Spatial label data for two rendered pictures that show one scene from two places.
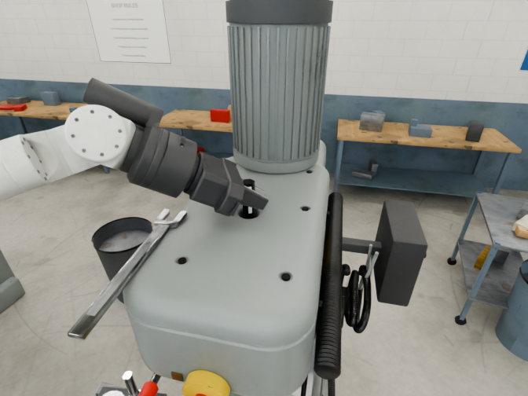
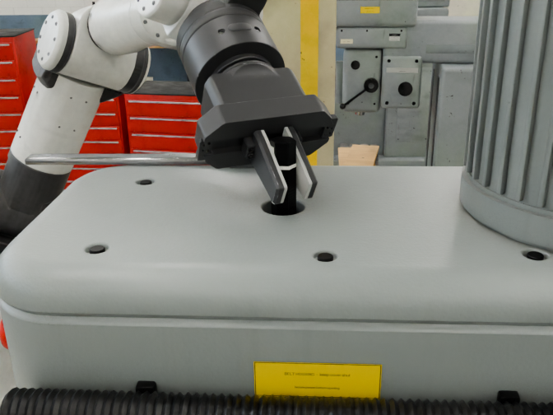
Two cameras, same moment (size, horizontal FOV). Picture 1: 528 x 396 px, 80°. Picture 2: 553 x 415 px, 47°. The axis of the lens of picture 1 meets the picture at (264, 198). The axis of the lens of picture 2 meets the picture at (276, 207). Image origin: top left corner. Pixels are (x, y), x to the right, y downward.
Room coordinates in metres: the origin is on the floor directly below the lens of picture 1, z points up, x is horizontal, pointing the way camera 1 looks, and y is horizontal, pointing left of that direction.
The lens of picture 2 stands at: (0.37, -0.47, 2.10)
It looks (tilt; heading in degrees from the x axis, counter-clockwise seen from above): 22 degrees down; 81
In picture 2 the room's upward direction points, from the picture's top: 1 degrees counter-clockwise
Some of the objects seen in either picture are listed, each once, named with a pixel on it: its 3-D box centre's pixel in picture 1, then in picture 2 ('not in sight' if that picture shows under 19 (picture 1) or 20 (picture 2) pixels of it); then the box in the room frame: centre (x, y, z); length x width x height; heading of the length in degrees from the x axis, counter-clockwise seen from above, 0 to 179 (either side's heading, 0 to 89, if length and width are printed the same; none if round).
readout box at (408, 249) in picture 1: (397, 251); not in sight; (0.67, -0.37, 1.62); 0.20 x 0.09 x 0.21; 168
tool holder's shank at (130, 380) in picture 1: (131, 386); not in sight; (0.51, 0.38, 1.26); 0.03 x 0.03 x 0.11
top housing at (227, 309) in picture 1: (251, 243); (300, 288); (0.47, 0.02, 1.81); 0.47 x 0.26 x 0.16; 168
